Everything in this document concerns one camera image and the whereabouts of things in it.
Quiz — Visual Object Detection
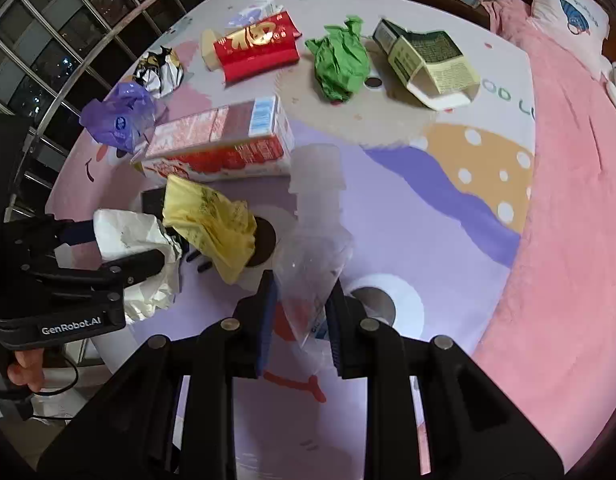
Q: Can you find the foil wrapper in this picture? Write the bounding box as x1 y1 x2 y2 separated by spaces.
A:
135 46 185 100

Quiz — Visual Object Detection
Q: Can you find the yellow green carton box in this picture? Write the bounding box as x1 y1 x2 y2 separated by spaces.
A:
372 18 481 112

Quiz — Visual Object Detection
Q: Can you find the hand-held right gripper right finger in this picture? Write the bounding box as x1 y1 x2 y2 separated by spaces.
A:
324 277 566 480

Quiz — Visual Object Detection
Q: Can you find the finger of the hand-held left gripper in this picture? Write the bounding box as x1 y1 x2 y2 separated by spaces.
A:
98 248 167 287
50 217 98 250

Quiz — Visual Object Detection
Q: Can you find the person's left hand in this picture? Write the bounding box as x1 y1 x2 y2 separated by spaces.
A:
6 347 47 393

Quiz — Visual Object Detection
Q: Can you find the window with metal bars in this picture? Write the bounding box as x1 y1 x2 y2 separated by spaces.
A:
0 0 189 221

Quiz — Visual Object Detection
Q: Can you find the clear plastic bag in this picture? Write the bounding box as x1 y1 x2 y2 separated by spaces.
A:
272 226 356 350

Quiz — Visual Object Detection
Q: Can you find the white paper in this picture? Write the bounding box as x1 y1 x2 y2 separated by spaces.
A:
92 208 183 325

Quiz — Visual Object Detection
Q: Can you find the black cable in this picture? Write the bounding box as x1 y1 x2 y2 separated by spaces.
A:
30 355 81 423

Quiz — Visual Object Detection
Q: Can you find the yellow plastic bag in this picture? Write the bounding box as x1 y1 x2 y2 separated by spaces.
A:
162 175 259 286

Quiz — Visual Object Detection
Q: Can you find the pink bed blanket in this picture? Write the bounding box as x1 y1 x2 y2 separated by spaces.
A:
470 0 616 471

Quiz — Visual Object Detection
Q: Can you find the white blue small carton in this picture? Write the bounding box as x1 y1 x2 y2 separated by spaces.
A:
228 1 283 28

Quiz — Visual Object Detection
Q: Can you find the white pillow blue print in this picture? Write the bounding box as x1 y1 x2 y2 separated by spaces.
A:
530 0 611 81

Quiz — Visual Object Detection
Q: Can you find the green bag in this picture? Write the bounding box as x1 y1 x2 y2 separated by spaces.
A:
305 16 371 103

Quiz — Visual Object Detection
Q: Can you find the small beige box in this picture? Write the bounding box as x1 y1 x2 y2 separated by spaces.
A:
201 28 223 70

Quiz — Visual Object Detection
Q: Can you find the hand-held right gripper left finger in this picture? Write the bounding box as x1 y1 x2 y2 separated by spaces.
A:
35 269 279 480

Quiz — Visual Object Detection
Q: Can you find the pink milk carton box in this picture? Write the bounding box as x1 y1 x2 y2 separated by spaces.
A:
130 95 295 183

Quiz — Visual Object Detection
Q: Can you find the purple plastic bag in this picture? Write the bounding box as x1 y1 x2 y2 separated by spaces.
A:
79 81 167 156

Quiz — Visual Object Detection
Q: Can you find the red gift box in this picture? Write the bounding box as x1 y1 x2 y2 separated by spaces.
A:
213 10 303 83

